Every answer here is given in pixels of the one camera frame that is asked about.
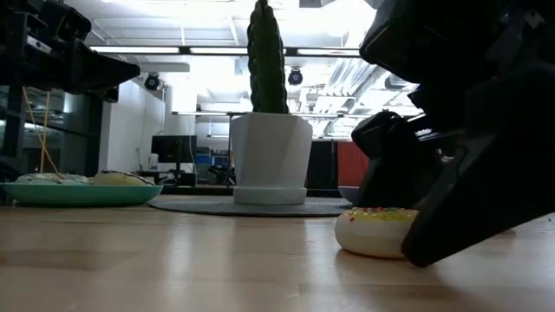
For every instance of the orange partition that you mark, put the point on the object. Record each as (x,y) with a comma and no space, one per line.
(349,164)

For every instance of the green cactus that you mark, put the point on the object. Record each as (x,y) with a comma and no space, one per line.
(266,65)

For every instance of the white faceted plant pot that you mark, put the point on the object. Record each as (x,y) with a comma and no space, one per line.
(271,156)

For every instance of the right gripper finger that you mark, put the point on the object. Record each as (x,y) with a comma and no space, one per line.
(485,199)
(394,164)

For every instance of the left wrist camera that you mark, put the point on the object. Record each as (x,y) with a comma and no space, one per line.
(67,21)

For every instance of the black partition panel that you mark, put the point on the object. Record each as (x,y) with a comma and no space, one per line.
(323,164)

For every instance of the black ceiling spotlight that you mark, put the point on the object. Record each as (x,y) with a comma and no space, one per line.
(152,81)
(295,77)

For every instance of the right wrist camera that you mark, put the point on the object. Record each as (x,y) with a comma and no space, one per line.
(399,39)

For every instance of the yellow sprinkled donut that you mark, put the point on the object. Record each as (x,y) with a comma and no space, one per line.
(368,236)

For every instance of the round gray mat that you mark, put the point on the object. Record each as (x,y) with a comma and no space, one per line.
(260,210)

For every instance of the black computer monitor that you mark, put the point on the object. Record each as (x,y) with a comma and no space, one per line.
(173,148)

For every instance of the lavender plate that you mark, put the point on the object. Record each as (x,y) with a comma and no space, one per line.
(349,194)

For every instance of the teal plate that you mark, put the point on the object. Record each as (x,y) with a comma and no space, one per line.
(78,195)

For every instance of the white bottle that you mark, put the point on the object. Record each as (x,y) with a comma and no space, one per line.
(153,162)

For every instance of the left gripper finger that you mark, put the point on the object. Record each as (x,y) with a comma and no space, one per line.
(107,94)
(95,69)

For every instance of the black aluminium rig frame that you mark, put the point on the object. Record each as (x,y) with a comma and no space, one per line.
(184,50)

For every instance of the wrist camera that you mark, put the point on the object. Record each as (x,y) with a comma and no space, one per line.
(399,39)
(67,21)

